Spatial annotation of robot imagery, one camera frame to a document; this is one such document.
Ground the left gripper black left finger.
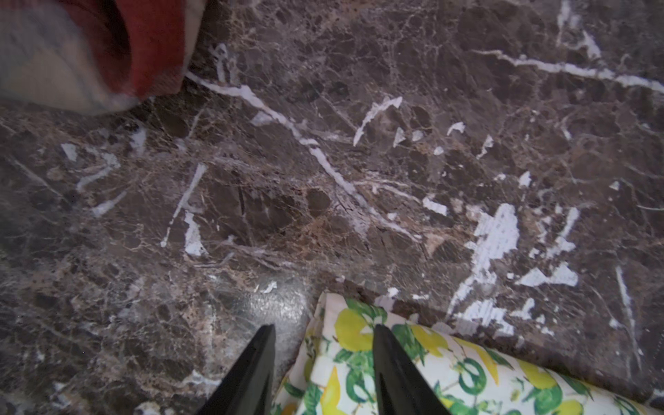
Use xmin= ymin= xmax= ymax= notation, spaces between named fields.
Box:
xmin=197 ymin=324 xmax=276 ymax=415

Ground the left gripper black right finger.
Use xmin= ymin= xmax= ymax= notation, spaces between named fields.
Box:
xmin=373 ymin=325 xmax=450 ymax=415

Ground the red plaid skirt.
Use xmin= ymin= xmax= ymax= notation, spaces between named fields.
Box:
xmin=1 ymin=1 xmax=207 ymax=115

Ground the lemon print skirt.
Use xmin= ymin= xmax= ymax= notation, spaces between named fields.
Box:
xmin=270 ymin=293 xmax=657 ymax=414

